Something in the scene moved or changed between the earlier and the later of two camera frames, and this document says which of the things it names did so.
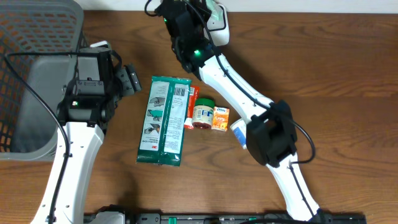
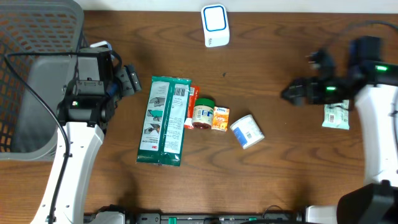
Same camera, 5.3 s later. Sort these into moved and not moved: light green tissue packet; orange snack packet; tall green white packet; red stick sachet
Moved: light green tissue packet
Not moved: tall green white packet; orange snack packet; red stick sachet
